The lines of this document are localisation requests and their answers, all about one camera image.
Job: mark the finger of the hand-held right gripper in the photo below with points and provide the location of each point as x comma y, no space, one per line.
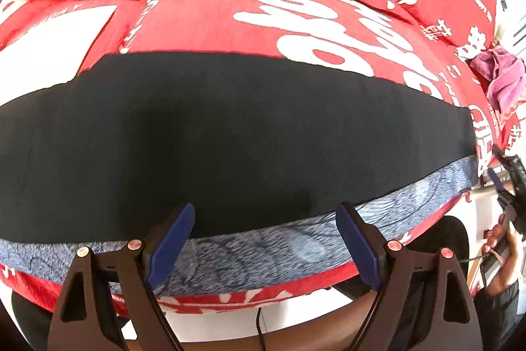
496,179
511,168

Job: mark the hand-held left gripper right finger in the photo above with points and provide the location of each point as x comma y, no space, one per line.
357,244

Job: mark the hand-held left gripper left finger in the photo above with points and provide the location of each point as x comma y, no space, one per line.
170,240

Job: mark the black pants with grey trim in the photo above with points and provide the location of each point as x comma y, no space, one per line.
205,137

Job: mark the person's right forearm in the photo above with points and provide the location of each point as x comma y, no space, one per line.
507,273

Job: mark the person's right hand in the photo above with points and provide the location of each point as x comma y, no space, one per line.
499,236

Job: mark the purple cloth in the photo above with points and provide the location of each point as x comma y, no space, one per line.
503,79

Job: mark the red printed blanket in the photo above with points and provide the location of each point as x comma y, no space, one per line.
205,5

